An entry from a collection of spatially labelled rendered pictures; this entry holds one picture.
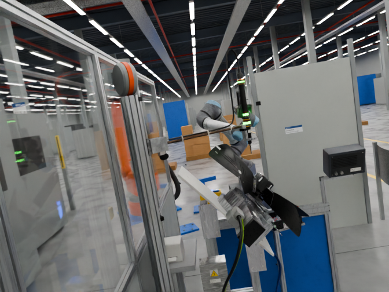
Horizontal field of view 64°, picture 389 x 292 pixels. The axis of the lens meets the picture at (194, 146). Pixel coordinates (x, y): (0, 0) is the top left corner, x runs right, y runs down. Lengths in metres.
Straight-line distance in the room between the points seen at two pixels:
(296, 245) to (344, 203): 1.76
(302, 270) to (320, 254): 0.18
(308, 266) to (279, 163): 1.54
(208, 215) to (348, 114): 2.64
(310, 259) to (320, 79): 2.13
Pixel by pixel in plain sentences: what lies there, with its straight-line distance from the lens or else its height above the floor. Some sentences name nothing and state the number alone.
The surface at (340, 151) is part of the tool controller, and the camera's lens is 2.41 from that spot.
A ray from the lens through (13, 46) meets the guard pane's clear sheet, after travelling 0.98.
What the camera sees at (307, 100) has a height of 1.59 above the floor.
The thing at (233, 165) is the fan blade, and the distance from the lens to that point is 1.87.
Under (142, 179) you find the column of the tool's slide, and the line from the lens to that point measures 1.49.
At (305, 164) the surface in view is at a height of 0.84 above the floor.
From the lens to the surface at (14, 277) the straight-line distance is 0.81.
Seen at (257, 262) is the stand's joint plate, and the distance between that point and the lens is 1.94.
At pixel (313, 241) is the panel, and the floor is 0.58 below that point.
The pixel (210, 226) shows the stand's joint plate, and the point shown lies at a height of 1.02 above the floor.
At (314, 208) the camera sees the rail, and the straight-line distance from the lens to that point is 2.48.
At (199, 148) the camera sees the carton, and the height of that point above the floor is 0.36.
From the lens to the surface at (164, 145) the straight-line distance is 1.54.
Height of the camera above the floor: 1.68
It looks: 6 degrees down
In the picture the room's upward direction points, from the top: 10 degrees counter-clockwise
